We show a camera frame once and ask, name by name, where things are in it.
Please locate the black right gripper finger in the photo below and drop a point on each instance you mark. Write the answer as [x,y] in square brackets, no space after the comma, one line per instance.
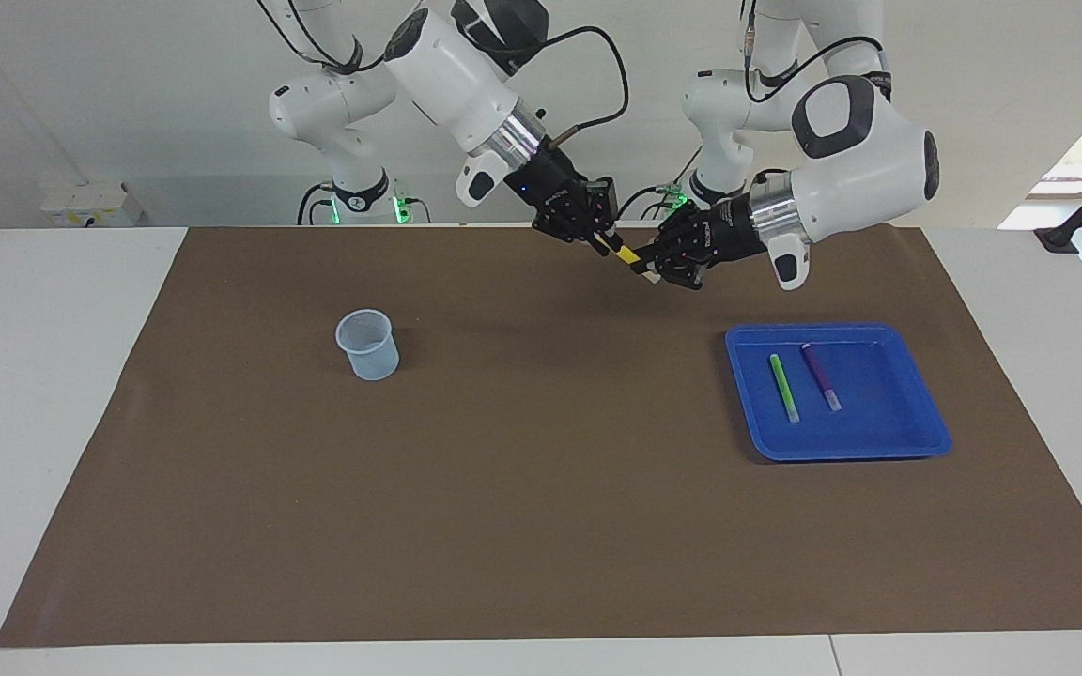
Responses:
[569,233]
[605,202]

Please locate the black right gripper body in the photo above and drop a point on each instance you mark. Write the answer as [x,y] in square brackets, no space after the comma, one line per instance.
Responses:
[555,197]

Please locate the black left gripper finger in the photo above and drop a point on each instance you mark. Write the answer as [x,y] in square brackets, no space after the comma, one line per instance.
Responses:
[682,274]
[677,233]

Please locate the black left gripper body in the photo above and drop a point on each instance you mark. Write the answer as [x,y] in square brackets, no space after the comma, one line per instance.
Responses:
[729,235]

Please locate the yellow pen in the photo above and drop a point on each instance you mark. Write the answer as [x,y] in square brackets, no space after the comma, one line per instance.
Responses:
[628,253]

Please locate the green pen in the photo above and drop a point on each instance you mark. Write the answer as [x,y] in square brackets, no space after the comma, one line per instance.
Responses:
[783,385]

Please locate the purple pen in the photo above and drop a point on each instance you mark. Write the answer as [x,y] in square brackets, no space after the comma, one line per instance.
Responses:
[820,374]

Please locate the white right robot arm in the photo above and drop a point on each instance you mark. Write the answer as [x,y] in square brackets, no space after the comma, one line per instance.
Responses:
[447,75]

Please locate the translucent plastic cup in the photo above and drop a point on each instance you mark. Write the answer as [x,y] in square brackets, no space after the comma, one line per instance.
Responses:
[372,361]

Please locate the blue plastic tray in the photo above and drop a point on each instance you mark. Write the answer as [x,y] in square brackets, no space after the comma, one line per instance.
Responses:
[879,437]

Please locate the brown table mat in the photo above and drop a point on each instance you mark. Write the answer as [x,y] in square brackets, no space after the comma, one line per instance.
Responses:
[541,516]

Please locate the white wall box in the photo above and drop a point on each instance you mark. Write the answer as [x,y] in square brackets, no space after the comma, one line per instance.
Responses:
[90,202]

